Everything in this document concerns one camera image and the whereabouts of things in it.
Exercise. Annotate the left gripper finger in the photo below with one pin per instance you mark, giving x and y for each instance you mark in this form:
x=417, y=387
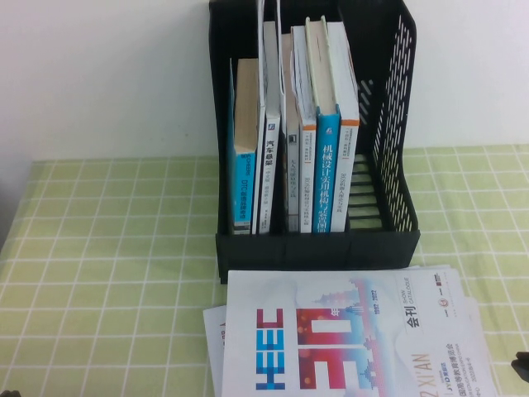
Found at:
x=9, y=393

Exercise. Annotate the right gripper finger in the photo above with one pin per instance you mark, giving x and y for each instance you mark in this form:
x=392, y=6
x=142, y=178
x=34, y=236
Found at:
x=521, y=363

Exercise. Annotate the HEEC show catalogue magazine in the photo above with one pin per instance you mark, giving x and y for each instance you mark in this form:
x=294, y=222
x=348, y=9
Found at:
x=330, y=297

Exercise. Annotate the black plastic book holder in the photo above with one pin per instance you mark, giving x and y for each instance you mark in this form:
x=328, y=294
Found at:
x=314, y=252

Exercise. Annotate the thick white book orange band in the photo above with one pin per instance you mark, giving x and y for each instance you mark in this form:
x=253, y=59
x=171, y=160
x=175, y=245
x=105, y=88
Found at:
x=345, y=178

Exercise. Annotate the blue book white lettering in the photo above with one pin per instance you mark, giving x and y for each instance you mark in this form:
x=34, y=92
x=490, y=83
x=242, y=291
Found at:
x=326, y=182

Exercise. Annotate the thin white book orange band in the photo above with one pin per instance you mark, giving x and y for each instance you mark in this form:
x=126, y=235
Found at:
x=308, y=178

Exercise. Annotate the grey spine book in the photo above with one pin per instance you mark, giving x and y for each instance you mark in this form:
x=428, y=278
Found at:
x=292, y=178

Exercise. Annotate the cyan cover book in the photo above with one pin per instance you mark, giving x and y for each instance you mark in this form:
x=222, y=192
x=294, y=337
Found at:
x=244, y=186

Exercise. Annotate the car suspension book white spine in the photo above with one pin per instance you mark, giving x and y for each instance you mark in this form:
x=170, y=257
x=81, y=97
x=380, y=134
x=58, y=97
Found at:
x=268, y=165

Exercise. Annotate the green checked tablecloth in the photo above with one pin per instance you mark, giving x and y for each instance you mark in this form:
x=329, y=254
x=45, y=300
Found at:
x=103, y=248

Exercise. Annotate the white magazine red title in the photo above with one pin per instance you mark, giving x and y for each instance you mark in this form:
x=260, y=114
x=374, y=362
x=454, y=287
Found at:
x=213, y=343

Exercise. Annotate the tall thin white booklet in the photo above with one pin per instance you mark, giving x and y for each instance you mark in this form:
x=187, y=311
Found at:
x=281, y=62
x=261, y=49

